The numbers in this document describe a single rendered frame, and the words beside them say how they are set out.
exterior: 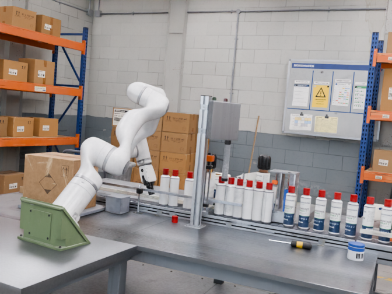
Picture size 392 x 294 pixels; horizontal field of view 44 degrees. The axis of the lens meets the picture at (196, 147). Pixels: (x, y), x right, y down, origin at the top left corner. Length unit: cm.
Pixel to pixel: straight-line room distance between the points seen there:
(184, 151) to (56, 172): 354
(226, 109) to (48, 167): 96
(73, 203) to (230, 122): 89
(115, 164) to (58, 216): 37
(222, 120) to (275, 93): 466
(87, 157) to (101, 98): 636
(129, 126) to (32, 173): 64
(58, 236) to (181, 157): 412
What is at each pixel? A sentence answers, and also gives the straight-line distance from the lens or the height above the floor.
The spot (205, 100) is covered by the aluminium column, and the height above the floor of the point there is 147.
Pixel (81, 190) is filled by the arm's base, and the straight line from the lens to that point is 209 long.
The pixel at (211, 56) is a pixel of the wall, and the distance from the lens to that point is 749.
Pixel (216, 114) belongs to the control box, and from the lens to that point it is 241.
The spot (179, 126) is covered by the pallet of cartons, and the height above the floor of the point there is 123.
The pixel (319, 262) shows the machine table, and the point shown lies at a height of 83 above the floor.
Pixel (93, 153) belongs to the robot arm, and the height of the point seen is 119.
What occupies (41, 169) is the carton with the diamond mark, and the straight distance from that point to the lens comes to 262.
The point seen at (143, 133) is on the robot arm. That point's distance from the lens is 266.
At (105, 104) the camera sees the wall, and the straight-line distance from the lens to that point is 844.
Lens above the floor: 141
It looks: 4 degrees down
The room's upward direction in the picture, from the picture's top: 5 degrees clockwise
